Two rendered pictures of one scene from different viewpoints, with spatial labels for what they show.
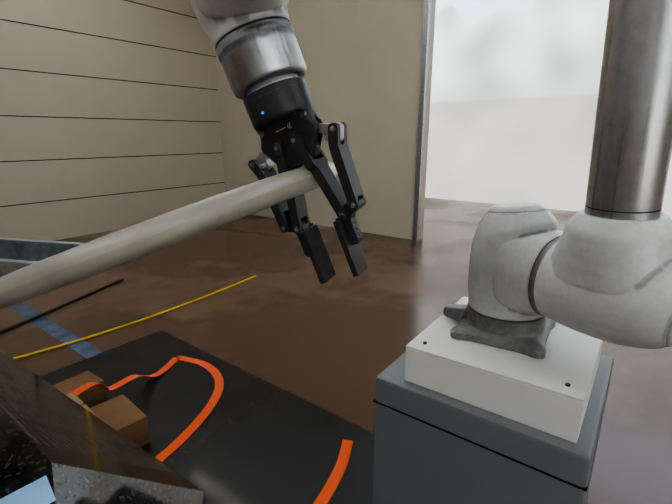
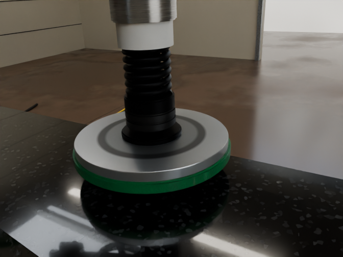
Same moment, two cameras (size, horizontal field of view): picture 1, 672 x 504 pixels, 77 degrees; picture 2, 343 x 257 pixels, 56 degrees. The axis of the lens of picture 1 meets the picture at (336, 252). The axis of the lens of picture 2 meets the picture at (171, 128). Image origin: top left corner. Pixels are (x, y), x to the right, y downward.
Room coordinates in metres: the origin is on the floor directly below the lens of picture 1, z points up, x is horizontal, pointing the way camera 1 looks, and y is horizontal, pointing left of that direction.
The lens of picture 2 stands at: (0.34, 0.89, 1.06)
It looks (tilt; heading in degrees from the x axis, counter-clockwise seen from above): 23 degrees down; 354
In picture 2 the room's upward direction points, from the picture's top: 2 degrees counter-clockwise
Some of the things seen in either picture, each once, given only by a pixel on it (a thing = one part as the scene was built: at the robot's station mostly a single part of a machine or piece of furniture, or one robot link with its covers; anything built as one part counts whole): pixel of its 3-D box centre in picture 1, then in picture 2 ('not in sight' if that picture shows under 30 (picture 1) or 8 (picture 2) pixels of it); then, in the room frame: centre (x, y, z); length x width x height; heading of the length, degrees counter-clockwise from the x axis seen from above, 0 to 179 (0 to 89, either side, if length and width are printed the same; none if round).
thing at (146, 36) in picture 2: not in sight; (145, 30); (0.75, 0.87, 1.01); 0.07 x 0.07 x 0.04
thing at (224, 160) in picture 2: not in sight; (152, 139); (0.75, 0.87, 0.87); 0.22 x 0.22 x 0.04
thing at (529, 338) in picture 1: (495, 316); not in sight; (0.84, -0.34, 0.91); 0.22 x 0.18 x 0.06; 57
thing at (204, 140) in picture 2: not in sight; (151, 136); (0.75, 0.87, 0.87); 0.21 x 0.21 x 0.01
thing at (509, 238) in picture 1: (515, 257); not in sight; (0.82, -0.36, 1.05); 0.18 x 0.16 x 0.22; 29
